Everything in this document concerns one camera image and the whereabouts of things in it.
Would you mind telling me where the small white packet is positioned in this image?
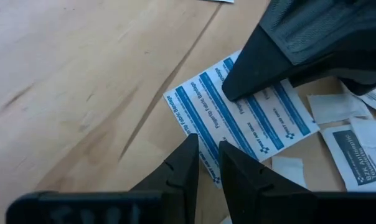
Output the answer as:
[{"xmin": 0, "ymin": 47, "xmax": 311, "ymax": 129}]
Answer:
[{"xmin": 270, "ymin": 155, "xmax": 309, "ymax": 190}]

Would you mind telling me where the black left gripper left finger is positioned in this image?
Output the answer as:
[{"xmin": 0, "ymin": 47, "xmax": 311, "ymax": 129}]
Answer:
[{"xmin": 130, "ymin": 133, "xmax": 200, "ymax": 224}]

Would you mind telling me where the blue striped bandage packet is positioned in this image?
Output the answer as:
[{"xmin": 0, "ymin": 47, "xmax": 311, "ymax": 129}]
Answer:
[{"xmin": 162, "ymin": 49, "xmax": 321, "ymax": 190}]

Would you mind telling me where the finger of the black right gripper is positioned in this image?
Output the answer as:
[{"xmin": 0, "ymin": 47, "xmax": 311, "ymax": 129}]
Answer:
[
  {"xmin": 221, "ymin": 0, "xmax": 376, "ymax": 102},
  {"xmin": 339, "ymin": 68, "xmax": 376, "ymax": 96}
]

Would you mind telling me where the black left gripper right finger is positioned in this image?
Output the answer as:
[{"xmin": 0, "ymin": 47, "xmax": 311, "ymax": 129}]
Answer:
[{"xmin": 219, "ymin": 140, "xmax": 319, "ymax": 224}]

